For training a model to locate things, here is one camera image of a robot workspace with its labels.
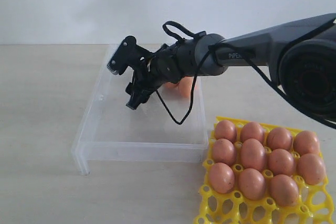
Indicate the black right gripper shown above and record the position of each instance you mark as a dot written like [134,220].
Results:
[143,84]

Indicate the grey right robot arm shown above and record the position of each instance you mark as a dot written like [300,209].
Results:
[300,57]

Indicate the clear plastic container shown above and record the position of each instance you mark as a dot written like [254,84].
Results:
[168,128]

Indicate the yellow plastic egg tray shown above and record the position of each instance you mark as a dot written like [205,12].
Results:
[315,205]

